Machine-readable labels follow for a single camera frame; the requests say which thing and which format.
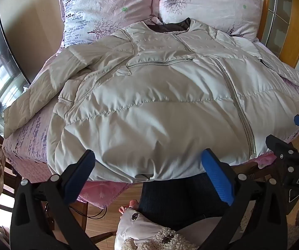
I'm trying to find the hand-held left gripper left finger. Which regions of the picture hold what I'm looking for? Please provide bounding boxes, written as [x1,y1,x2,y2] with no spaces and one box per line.
[10,149,101,250]

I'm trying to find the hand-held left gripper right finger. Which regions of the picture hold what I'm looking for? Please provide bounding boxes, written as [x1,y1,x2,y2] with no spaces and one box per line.
[198,148,289,250]

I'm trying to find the beige puffer jacket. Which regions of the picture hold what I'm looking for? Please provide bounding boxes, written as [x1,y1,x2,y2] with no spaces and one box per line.
[4,18,299,183]

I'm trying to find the person's dark trousers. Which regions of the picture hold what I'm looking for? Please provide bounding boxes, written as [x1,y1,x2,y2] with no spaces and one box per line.
[138,173,235,231]

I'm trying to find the person's bare foot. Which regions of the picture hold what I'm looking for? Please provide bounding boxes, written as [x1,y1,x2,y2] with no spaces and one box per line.
[119,199,140,214]

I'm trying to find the pink floral bed sheet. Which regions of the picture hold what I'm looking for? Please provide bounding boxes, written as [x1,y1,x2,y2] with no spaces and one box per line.
[2,35,299,210]

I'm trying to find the wooden chair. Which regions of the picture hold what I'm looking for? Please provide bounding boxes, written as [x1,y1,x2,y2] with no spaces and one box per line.
[0,124,22,206]

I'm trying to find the person's white fleece-trimmed top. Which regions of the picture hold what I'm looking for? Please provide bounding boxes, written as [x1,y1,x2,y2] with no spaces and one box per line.
[114,208,224,250]

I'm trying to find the pink floral pillow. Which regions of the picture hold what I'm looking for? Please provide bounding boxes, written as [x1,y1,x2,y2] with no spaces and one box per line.
[57,0,161,49]
[155,0,262,41]

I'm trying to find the black floor cable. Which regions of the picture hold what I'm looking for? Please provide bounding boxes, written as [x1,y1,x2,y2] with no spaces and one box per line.
[67,205,109,219]

